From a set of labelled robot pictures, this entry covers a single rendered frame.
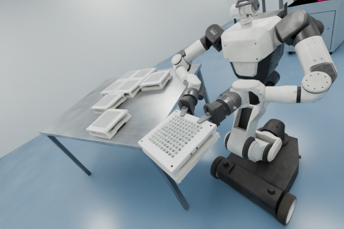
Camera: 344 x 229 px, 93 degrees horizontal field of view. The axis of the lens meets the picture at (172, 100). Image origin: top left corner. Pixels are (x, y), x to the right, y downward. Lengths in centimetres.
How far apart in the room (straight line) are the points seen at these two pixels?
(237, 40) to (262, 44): 12
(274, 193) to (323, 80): 87
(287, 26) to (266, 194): 103
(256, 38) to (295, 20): 15
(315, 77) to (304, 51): 13
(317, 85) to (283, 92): 10
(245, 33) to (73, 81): 415
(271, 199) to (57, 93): 438
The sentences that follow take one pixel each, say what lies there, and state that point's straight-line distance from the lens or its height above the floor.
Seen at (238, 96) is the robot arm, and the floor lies 103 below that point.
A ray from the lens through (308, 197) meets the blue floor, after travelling 167.
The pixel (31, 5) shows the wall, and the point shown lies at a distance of 463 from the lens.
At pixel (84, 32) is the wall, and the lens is 460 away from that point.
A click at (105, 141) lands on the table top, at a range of 127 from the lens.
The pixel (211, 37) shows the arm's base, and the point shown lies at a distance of 107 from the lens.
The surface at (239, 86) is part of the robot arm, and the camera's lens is 77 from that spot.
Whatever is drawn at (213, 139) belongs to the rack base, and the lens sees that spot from 68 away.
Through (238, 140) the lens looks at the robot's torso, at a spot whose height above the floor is 63.
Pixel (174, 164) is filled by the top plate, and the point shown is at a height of 102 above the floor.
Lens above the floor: 146
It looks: 30 degrees down
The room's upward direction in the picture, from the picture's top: 23 degrees counter-clockwise
